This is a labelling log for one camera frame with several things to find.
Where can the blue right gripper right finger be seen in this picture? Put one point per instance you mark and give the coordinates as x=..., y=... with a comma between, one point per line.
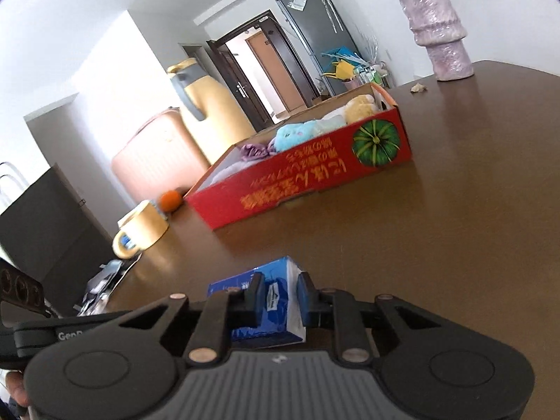
x=308, y=300

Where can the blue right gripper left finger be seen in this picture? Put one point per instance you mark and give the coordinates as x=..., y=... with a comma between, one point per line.
x=254, y=300

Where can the blue tissue pack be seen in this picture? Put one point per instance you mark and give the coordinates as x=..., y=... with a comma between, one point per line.
x=277, y=307

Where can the purple satin scrunchie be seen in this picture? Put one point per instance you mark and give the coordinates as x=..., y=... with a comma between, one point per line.
x=256, y=151

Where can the light blue plush toy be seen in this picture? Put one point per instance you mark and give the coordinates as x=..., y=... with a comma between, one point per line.
x=294, y=134

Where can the person's left hand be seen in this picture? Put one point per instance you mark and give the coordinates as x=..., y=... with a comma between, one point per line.
x=16, y=388

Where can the crumpled plastic wrappers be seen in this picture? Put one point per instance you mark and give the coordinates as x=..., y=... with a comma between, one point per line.
x=99, y=288

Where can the orange fruit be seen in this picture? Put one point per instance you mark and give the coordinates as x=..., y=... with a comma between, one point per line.
x=170, y=201

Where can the yellow mug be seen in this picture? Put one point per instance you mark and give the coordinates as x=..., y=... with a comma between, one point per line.
x=140, y=229

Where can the black paper bag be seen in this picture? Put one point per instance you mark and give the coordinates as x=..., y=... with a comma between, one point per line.
x=50, y=237

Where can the red cardboard box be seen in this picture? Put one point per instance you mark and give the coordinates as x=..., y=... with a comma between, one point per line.
x=332, y=159

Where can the pink small suitcase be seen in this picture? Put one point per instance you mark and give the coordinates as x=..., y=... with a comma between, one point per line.
x=162, y=156

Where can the yellow thermos jug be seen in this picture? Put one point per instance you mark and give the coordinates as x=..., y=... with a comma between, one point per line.
x=209, y=110

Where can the white yellow plush toy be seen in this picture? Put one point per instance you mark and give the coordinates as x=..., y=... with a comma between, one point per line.
x=358, y=108

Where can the cluttered toy rack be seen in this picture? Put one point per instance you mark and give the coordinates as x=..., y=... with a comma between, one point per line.
x=350, y=69

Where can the fallen dried petal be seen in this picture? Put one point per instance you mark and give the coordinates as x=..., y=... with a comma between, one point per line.
x=418, y=88

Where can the brown wooden door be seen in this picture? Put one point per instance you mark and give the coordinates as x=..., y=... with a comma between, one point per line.
x=276, y=72

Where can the grey refrigerator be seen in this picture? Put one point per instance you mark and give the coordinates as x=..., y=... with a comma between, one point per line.
x=321, y=30

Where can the purple ceramic vase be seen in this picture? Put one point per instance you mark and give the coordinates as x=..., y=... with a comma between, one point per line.
x=437, y=28

